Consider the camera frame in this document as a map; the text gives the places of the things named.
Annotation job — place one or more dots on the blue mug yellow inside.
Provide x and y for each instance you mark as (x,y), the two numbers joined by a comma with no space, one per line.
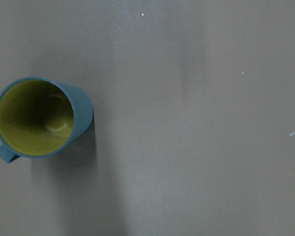
(40,117)

